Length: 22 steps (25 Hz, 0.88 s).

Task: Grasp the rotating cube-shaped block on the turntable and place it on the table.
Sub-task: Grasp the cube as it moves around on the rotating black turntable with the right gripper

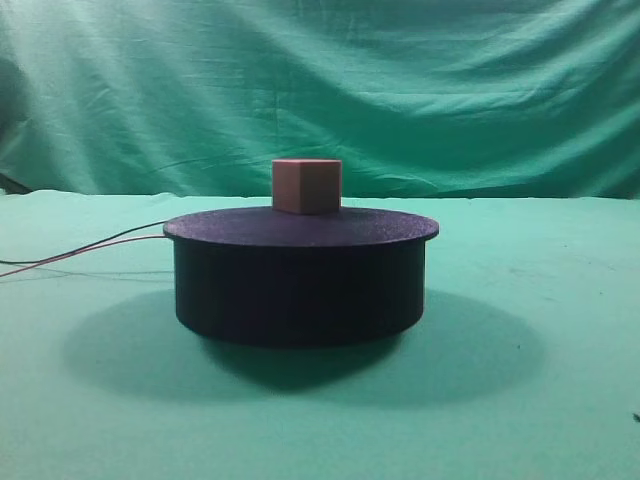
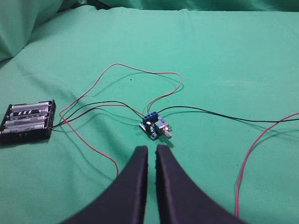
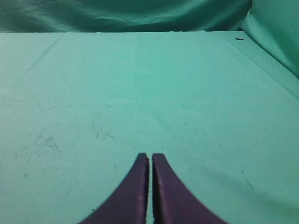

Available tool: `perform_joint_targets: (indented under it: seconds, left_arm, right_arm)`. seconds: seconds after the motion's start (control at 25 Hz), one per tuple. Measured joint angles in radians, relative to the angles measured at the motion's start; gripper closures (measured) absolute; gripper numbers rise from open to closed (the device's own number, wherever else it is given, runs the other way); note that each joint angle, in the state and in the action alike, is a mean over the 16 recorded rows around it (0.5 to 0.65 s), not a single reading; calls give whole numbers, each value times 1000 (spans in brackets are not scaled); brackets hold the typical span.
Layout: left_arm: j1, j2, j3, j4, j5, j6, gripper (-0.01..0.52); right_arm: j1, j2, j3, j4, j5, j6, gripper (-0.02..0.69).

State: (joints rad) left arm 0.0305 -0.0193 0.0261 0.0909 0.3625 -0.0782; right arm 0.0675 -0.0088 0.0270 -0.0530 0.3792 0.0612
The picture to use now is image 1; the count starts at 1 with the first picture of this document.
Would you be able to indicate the pink cube block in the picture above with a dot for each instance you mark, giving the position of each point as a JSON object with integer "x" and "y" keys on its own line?
{"x": 307, "y": 186}

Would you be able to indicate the black round turntable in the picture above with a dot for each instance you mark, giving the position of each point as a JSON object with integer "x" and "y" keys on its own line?
{"x": 260, "y": 277}

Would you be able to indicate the green backdrop cloth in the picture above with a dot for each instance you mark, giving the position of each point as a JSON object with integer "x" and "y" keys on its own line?
{"x": 416, "y": 98}

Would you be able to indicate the green table cloth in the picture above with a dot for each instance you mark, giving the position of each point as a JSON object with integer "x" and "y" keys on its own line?
{"x": 525, "y": 365}

